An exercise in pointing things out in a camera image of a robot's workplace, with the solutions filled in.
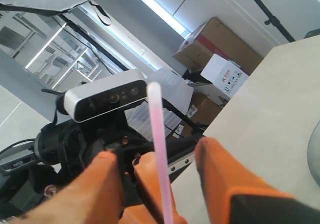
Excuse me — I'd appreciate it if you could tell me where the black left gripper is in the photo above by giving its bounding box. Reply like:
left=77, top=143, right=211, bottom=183
left=14, top=108, right=208, bottom=224

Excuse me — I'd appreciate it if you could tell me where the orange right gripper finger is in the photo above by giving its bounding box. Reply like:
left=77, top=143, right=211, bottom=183
left=195, top=137, right=320, bottom=223

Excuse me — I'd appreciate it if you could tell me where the pink plastic straw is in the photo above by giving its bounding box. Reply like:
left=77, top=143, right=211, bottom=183
left=147, top=82, right=174, bottom=223

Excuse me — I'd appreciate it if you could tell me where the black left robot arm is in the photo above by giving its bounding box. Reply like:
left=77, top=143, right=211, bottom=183
left=0, top=113, right=154, bottom=219

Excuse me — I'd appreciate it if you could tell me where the round steel plate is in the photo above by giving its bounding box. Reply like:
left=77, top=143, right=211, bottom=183
left=307, top=122, right=320, bottom=185

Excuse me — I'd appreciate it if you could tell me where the white cardboard box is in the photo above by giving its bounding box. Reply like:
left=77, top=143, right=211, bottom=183
left=200, top=54, right=249, bottom=98

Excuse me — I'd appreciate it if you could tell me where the brown cardboard box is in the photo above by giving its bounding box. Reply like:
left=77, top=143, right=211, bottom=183
left=173, top=17, right=263, bottom=75

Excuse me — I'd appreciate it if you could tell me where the black light stand pole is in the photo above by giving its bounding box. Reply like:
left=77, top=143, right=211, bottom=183
left=253, top=0, right=296, bottom=43

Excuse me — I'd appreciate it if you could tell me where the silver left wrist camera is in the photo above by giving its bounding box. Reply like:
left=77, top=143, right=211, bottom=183
left=63, top=69, right=147, bottom=123

